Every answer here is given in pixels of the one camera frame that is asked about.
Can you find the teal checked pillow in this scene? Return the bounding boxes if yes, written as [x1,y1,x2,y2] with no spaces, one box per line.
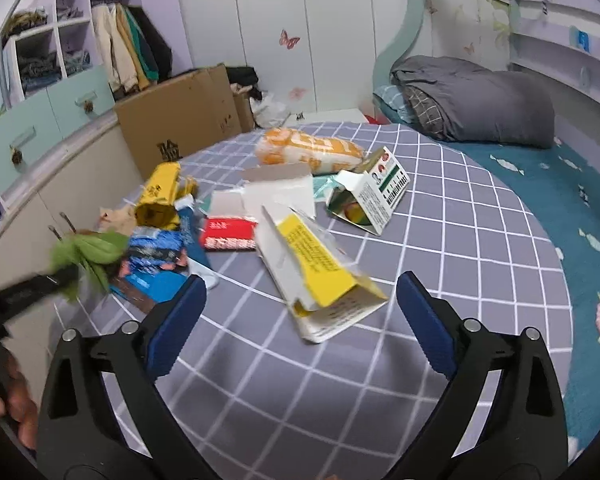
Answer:
[372,85,416,123]

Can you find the green hanging garment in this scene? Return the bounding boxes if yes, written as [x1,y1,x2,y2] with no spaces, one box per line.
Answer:
[127,6,160,83]

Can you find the white yellow carton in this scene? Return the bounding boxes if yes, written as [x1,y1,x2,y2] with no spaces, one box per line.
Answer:
[254,204,391,345]

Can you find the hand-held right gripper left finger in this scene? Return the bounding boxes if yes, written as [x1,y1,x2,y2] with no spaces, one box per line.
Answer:
[36,275,216,480]

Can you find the small brown cardboard box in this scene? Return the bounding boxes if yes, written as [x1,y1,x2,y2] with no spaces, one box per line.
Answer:
[232,91,256,133]

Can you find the teal drawer unit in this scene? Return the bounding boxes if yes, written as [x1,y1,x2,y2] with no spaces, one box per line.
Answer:
[0,65,116,211]

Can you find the teal white bed frame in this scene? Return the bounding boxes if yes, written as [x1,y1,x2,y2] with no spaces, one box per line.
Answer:
[372,0,600,126]

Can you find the blue patterned snack packet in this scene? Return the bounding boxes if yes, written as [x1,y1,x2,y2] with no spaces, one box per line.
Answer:
[122,227,188,273]

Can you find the large brown cardboard box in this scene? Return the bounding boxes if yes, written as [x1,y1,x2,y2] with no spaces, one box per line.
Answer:
[114,64,243,181]

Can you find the white plastic bag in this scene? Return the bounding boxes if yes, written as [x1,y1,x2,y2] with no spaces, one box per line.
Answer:
[252,92,290,128]

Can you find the grey quilt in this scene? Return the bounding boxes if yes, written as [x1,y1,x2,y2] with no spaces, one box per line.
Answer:
[390,56,556,150]

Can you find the black hanging garment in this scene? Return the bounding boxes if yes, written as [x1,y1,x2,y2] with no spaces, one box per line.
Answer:
[142,7,174,81]

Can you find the grey checked pillow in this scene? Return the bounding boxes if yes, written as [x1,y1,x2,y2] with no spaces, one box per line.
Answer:
[405,85,448,136]

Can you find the green wrapper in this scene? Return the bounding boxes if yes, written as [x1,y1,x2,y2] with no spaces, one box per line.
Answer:
[50,230,131,303]

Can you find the teal candy print sheet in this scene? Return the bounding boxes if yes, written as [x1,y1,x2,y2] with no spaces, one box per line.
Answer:
[445,137,600,456]

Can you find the black cloth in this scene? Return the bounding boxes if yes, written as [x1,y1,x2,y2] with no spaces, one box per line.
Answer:
[226,66,260,96]

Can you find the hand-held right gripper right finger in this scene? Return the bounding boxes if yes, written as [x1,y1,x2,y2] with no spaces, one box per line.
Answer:
[380,270,568,480]

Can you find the white small table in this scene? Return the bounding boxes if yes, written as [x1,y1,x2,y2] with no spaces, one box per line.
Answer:
[300,108,366,125]

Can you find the red white carton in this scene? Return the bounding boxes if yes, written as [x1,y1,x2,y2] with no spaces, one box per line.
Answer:
[200,162,317,253]

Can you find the white wardrobe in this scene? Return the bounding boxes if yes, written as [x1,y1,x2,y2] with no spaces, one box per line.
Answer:
[172,0,411,113]

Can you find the teal wrapper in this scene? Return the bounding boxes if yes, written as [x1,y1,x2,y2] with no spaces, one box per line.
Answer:
[311,174,341,203]

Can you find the white low cabinet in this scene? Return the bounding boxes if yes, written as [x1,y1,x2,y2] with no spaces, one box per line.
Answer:
[0,110,146,286]

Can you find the yellow snack packet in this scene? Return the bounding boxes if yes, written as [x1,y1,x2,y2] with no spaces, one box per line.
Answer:
[134,161,201,228]

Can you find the grey checked blanket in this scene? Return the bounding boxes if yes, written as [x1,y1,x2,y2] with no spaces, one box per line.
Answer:
[77,121,573,480]

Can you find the cream hanging jacket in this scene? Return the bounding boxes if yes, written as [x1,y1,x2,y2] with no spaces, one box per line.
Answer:
[91,5,136,93]

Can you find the orange white snack bag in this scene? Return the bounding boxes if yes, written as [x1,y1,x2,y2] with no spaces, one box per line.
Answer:
[255,127,367,176]

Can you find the blue flat box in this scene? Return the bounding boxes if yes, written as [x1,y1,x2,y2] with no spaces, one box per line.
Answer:
[109,269,191,306]

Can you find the metal handrail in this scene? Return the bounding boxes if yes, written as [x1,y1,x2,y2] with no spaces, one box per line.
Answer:
[0,0,83,83]

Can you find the beige crumpled paper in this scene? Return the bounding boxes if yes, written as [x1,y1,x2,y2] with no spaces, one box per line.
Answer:
[97,205,138,236]

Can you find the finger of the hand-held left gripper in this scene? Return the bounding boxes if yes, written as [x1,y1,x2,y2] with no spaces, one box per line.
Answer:
[0,264,81,341]

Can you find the white shelf unit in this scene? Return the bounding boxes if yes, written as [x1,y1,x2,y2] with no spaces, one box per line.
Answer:
[0,0,141,106]

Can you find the white green carton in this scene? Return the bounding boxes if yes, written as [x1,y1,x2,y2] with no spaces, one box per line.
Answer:
[326,146,411,236]

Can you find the person's left hand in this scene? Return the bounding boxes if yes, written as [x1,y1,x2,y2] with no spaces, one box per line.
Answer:
[0,350,40,452]

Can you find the blue white wrapper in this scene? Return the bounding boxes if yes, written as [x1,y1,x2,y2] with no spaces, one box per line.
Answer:
[176,197,213,268]

